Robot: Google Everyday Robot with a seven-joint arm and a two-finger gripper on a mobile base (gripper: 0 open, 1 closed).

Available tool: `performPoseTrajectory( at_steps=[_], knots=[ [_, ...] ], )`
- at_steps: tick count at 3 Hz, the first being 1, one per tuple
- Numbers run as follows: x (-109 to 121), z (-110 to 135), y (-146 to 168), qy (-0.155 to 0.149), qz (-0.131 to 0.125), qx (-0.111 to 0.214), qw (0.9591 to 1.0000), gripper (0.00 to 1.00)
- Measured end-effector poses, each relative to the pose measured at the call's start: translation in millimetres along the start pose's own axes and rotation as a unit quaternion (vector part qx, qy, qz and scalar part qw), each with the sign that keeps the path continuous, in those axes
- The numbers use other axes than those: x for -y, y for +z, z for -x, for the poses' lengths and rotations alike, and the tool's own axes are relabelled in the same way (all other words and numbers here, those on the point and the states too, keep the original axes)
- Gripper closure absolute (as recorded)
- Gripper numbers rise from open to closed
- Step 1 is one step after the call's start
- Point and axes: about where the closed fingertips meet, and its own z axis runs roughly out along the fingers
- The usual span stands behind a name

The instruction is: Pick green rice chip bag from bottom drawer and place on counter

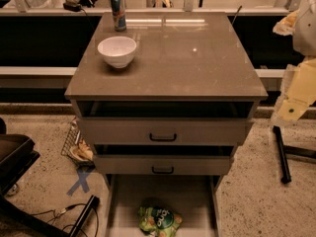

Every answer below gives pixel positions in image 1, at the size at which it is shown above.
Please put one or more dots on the top grey drawer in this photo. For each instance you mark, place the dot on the top grey drawer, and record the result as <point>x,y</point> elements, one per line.
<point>167,123</point>

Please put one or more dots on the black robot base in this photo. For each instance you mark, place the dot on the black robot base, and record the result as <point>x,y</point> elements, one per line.
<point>17,155</point>

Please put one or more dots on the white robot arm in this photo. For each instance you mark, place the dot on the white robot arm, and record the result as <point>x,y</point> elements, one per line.
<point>304,36</point>

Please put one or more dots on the blue tape cross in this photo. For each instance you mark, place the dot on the blue tape cross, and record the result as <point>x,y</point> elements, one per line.
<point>82,173</point>

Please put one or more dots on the grey drawer cabinet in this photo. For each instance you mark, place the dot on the grey drawer cabinet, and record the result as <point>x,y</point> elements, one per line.
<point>180,57</point>

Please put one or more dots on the black stand leg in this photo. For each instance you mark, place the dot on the black stand leg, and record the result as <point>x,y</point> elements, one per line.
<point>284,150</point>

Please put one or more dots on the black power adapter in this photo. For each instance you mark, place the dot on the black power adapter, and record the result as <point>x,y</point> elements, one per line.
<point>72,6</point>

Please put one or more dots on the grey drawer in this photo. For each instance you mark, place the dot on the grey drawer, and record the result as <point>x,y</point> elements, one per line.
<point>167,123</point>
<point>164,160</point>

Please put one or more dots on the middle grey drawer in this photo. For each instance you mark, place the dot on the middle grey drawer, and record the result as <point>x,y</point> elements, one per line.
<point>164,160</point>

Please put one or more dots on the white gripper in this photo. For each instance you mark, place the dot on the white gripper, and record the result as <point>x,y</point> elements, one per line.
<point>305,37</point>

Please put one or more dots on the blue silver drink can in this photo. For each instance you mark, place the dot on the blue silver drink can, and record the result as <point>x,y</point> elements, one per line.
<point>118,11</point>

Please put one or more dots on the white ceramic bowl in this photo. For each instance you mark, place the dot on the white ceramic bowl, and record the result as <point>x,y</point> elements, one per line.
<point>118,52</point>

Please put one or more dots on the green rice chip bag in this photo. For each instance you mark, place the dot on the green rice chip bag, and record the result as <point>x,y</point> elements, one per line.
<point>159,221</point>

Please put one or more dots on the black bar left floor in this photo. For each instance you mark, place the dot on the black bar left floor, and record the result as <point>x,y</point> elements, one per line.
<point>90,206</point>

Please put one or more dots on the wire basket with items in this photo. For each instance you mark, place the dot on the wire basket with items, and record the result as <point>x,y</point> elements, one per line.
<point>76,148</point>

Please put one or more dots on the bottom open drawer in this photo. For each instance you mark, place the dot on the bottom open drawer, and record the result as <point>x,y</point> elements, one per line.
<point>193,197</point>

